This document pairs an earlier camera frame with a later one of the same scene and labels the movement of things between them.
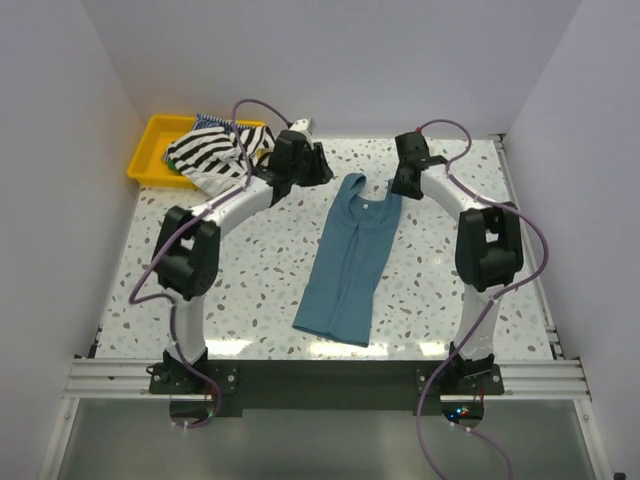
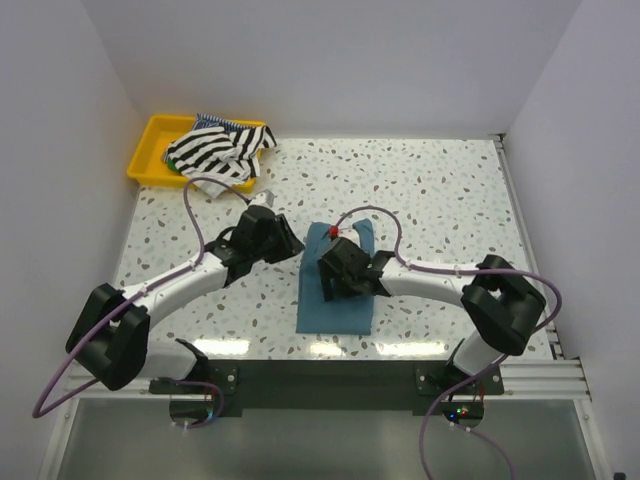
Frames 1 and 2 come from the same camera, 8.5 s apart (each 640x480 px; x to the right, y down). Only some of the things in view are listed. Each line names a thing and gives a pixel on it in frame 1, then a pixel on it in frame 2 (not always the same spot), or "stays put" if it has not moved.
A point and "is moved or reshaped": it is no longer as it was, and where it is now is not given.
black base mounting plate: x=327 y=386 stays put
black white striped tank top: x=209 y=158 stays put
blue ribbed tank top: x=335 y=297 is moved or reshaped
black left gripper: x=322 y=170 to x=289 y=243
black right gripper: x=398 y=188 to x=327 y=271
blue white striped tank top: x=209 y=121 stays put
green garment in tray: x=172 y=165 stays put
